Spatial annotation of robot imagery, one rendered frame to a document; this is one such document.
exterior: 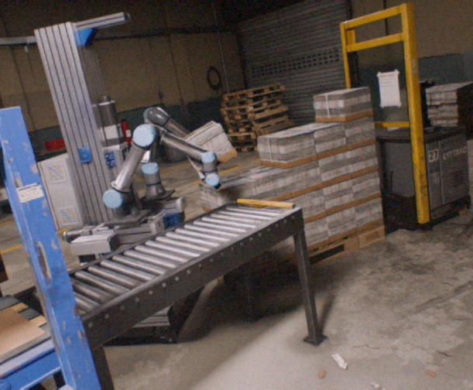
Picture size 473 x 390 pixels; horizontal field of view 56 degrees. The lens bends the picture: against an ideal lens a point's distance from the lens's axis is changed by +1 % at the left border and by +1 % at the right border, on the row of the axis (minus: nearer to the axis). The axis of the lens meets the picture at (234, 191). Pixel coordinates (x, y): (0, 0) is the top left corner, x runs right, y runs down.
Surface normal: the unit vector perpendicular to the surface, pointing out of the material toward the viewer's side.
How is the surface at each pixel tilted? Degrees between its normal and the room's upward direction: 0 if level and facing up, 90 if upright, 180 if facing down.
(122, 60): 90
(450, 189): 90
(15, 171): 90
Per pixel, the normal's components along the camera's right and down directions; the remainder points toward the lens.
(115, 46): 0.69, 0.05
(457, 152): 0.45, 0.14
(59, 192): -0.19, 0.27
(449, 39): -0.70, 0.29
